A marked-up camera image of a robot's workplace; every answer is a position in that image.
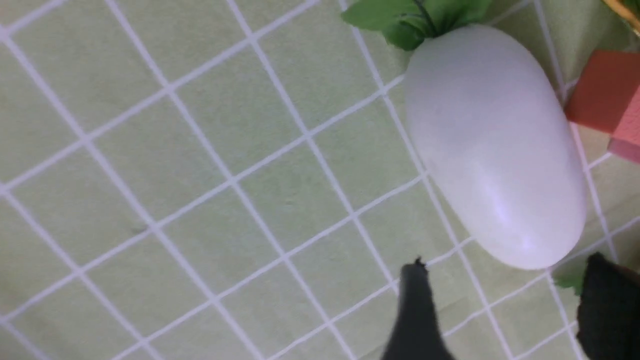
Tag green checkered tablecloth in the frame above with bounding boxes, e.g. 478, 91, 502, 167
0, 0, 640, 360

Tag pink foam cube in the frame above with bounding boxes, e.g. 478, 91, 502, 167
607, 88, 640, 164

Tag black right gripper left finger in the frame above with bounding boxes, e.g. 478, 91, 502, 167
381, 257, 454, 360

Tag orange plastic carrot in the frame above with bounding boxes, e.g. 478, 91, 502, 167
551, 260, 586, 297

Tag white plastic radish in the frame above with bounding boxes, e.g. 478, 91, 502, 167
341, 0, 587, 271

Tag salmon foam cube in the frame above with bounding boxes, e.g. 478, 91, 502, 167
564, 49, 640, 135

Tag green glass leaf plate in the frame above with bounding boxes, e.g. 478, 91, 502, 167
603, 0, 640, 38

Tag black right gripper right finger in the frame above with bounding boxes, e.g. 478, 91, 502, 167
576, 252, 640, 360

